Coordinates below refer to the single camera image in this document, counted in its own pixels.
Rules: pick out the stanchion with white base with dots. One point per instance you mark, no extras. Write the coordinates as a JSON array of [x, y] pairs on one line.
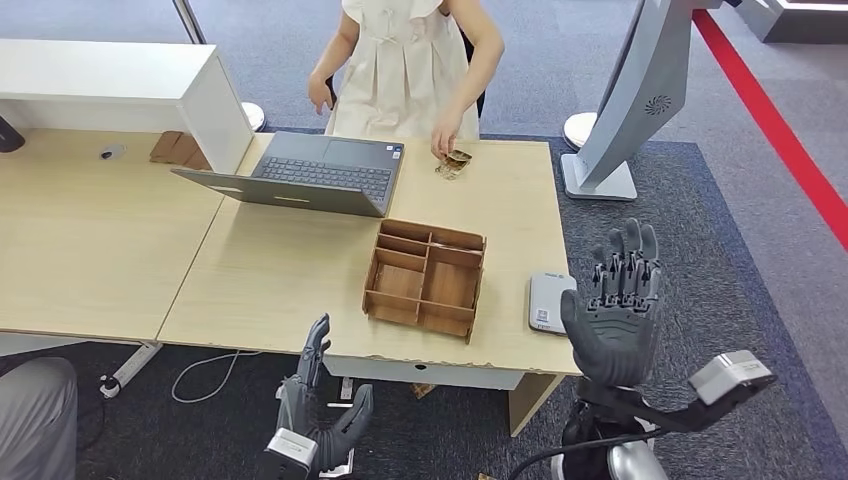
[[578, 129], [253, 116]]

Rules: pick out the person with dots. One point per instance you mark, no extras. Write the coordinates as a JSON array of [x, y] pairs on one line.
[[33, 424], [404, 73]]

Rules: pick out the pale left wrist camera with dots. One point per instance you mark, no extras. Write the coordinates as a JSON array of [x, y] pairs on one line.
[[291, 447]]

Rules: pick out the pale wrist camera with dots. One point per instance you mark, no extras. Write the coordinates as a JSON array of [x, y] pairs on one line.
[[291, 447], [729, 374]]

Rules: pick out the brown ID card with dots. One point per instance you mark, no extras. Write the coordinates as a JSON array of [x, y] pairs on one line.
[[462, 158]]

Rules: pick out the person's left hand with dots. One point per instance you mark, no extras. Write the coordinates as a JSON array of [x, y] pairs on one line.
[[447, 132]]

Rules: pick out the light wood desk leg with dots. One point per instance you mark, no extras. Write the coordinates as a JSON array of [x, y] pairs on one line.
[[530, 404]]

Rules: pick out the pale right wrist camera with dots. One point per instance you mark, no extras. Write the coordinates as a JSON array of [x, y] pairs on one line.
[[729, 374]]

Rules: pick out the person's left forearm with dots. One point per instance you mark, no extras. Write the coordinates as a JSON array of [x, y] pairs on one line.
[[477, 86]]

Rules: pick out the grey open laptop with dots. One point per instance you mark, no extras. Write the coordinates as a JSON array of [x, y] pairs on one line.
[[318, 173]]

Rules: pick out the white floor strip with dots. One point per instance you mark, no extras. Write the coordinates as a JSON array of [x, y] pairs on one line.
[[346, 389]]

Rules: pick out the black camera bracket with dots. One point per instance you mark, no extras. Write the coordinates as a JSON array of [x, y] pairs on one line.
[[662, 417]]

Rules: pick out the black device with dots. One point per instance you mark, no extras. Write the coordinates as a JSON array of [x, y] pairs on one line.
[[9, 138]]

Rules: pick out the white desk apron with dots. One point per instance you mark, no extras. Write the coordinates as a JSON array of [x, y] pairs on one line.
[[464, 376]]

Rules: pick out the grey kiosk stand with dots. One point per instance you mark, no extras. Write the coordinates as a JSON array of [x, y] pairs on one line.
[[646, 79]]

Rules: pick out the small white floor bar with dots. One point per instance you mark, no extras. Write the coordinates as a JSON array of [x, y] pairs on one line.
[[341, 405]]

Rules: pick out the white counter shelf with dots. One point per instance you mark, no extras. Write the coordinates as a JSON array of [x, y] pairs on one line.
[[99, 66]]

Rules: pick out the person's right hand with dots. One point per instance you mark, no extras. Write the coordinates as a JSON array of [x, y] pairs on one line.
[[321, 93]]

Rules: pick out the brown cardboard piece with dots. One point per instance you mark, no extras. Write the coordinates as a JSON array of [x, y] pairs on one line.
[[173, 147]]

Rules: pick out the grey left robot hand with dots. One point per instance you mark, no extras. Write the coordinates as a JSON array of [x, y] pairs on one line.
[[298, 411]]

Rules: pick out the brown floor scrap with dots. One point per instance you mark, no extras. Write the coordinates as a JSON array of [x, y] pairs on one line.
[[424, 391]]

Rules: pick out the brown wooden organizer box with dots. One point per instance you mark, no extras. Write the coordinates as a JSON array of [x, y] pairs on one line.
[[397, 281]]

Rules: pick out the person's right forearm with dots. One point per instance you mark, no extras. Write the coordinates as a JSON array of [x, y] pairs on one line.
[[338, 53]]

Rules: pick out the grey white platform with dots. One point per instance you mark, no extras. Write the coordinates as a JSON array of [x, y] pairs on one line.
[[795, 20]]

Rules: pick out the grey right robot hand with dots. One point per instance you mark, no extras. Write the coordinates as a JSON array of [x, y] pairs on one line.
[[616, 338]]

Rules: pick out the white power strip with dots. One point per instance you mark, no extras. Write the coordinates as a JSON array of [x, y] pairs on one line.
[[132, 368]]

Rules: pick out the grey desk grommet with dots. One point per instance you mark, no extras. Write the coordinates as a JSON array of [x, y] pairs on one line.
[[111, 153]]

